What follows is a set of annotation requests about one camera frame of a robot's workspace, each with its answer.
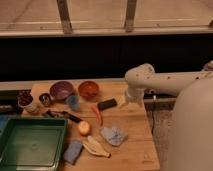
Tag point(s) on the red chili pepper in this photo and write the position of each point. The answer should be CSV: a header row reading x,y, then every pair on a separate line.
x,y
98,114

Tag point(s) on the wooden cutting board table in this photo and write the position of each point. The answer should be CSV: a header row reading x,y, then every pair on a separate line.
x,y
136,153

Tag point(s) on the yellow red apple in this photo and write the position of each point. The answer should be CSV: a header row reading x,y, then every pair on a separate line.
x,y
84,128

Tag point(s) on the purple bowl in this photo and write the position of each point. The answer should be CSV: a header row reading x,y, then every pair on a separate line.
x,y
61,90

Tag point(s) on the small dark tin can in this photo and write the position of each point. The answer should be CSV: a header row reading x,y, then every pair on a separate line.
x,y
45,99

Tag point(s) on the orange bowl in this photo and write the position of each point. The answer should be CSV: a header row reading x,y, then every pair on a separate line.
x,y
88,89

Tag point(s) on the black handled utensil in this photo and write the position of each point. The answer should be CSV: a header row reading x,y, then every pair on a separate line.
x,y
63,114

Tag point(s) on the black rectangular block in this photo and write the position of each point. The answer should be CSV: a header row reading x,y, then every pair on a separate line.
x,y
106,104

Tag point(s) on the green plastic tray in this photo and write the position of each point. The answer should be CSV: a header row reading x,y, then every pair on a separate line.
x,y
32,144

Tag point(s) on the grey blue patterned towel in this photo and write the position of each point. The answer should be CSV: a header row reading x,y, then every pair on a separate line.
x,y
114,135

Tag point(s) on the metal rail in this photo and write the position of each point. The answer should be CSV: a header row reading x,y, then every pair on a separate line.
x,y
50,84

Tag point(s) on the blue sponge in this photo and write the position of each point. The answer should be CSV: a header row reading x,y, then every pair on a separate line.
x,y
73,151

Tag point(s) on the white cup with dark contents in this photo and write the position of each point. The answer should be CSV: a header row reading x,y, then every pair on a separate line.
x,y
26,101

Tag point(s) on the blue plastic cup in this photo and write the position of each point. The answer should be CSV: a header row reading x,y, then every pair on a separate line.
x,y
73,103

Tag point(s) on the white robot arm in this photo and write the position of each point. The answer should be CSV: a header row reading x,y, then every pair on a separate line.
x,y
190,144

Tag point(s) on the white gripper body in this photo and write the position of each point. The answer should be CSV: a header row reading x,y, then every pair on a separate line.
x,y
131,96

